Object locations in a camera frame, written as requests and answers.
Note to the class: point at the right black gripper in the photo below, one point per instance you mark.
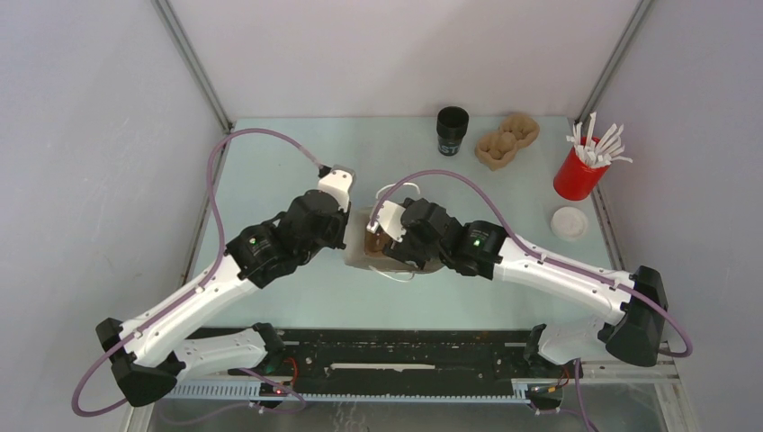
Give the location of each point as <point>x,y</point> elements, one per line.
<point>406,250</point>

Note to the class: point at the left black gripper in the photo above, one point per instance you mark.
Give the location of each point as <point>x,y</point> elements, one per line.
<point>337,240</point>

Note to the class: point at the light blue paper bag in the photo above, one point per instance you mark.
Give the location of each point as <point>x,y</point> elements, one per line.
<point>354,252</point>

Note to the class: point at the brown pulp cup carrier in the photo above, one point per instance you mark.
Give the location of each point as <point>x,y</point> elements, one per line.
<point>496,149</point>
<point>375,243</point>

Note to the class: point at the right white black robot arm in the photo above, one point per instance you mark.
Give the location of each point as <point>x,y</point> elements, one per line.
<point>627,309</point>

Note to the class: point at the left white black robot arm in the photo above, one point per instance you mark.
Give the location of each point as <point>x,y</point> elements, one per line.
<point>152,353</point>

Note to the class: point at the black paper cup stack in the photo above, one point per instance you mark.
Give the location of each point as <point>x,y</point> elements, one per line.
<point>451,127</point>

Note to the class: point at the white lid stack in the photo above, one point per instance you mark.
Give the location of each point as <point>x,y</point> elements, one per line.
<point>569,223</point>

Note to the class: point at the red cup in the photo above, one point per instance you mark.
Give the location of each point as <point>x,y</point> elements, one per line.
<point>575,180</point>

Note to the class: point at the white wrapped straws bundle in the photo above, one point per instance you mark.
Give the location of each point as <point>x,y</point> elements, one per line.
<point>597,154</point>

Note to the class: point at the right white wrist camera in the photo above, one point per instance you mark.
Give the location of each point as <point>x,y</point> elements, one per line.
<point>388,219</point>

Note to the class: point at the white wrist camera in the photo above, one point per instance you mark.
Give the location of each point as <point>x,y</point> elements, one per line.
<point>388,219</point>
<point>337,181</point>

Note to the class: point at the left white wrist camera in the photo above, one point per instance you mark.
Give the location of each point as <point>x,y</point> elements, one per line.
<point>337,181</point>

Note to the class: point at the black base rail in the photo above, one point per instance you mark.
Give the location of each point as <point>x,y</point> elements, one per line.
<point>432,366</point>

